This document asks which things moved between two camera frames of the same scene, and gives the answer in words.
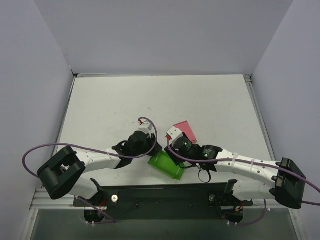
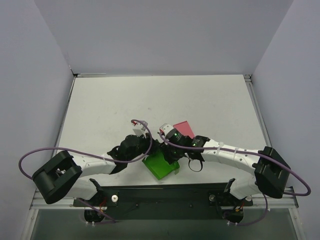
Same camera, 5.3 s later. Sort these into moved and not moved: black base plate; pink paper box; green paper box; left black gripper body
Moved: green paper box
Not moved: left black gripper body; pink paper box; black base plate
